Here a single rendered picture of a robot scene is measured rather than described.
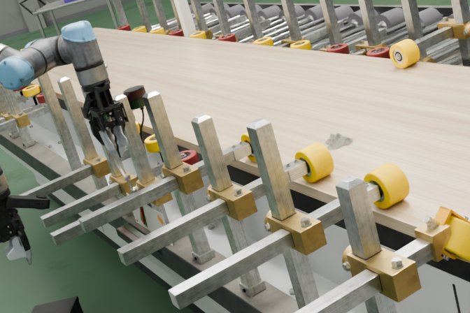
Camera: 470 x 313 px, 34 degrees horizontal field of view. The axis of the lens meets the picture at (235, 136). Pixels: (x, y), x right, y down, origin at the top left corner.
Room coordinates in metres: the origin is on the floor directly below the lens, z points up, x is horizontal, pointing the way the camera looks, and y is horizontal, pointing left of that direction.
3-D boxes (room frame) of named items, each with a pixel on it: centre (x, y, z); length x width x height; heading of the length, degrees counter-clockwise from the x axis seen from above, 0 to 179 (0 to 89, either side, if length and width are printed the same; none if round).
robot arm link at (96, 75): (1.89, 0.29, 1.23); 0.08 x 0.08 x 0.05
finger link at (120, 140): (1.89, 0.28, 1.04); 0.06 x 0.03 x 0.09; 24
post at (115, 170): (2.24, 0.38, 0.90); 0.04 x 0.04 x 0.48; 25
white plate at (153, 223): (2.03, 0.31, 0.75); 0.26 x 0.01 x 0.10; 25
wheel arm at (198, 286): (1.29, -0.04, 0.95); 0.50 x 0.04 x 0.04; 115
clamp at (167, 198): (2.00, 0.26, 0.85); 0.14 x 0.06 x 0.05; 25
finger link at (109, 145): (1.87, 0.31, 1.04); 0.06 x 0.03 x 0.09; 24
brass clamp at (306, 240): (1.32, -0.06, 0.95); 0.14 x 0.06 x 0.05; 25
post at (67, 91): (2.47, 0.49, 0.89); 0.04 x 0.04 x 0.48; 25
